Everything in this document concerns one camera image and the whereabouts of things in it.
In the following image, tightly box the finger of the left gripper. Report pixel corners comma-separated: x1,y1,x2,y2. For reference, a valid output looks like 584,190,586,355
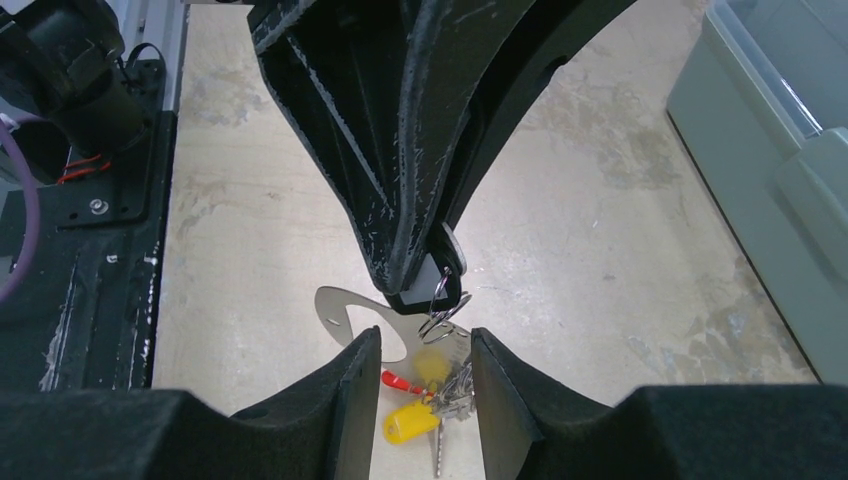
247,1,530,295
440,0,634,228

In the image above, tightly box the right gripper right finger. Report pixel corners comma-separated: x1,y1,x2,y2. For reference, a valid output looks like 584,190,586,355
471,328,847,479

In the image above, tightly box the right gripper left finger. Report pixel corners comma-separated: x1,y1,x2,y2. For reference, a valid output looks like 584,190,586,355
1,327,381,479

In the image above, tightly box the yellow key tag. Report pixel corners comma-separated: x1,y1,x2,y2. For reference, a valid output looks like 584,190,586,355
382,347,453,446

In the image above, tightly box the red key tag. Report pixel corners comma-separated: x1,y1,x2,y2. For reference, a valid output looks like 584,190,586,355
381,370,433,397

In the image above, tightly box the metal keyring with keys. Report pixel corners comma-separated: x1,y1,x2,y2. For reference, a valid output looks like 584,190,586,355
314,250,475,479

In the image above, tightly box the green plastic storage box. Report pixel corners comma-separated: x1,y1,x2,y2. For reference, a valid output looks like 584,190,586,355
667,1,847,384

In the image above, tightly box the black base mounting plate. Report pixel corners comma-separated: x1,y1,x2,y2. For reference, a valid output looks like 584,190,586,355
1,59,177,393

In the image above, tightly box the aluminium extrusion rail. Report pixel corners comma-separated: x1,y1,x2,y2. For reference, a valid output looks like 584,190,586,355
107,0,189,112

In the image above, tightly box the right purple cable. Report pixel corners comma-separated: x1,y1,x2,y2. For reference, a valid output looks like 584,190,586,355
0,112,42,306

